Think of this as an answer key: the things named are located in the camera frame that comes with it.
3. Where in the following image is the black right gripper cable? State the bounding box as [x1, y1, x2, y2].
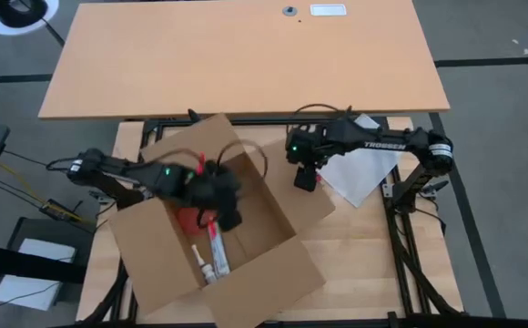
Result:
[290, 103, 351, 131]

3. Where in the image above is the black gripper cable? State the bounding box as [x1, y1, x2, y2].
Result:
[290, 103, 351, 131]
[143, 138, 269, 181]

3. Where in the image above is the black hub device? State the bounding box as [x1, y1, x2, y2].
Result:
[39, 198, 84, 223]

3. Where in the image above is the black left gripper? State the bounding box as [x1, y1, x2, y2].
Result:
[184, 166, 243, 231]

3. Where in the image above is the brown cardboard box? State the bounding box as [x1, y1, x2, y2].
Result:
[107, 112, 337, 328]

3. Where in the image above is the black side cabinet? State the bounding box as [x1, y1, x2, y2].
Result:
[0, 217, 96, 328]

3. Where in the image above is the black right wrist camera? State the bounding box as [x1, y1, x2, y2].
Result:
[292, 165, 319, 193]

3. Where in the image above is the clear bubble wrap bag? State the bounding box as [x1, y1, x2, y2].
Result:
[317, 113, 402, 209]

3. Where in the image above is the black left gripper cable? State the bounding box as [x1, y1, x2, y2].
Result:
[143, 138, 269, 181]

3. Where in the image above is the small white bottle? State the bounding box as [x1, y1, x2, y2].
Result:
[190, 243, 218, 286]

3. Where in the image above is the red round object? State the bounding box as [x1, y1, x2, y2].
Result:
[175, 207, 211, 237]

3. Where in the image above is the white tube red cap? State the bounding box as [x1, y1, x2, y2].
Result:
[206, 221, 232, 279]

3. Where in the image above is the white round stand base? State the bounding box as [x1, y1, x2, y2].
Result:
[0, 0, 60, 36]

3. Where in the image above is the yellow cable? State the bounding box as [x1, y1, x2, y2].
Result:
[0, 161, 97, 225]

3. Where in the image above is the white paper sheet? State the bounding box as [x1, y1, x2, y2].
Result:
[0, 237, 78, 313]

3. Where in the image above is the light wooden desk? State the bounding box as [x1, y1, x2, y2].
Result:
[37, 0, 452, 121]

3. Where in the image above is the white desk plate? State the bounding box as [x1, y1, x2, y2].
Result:
[310, 3, 348, 17]

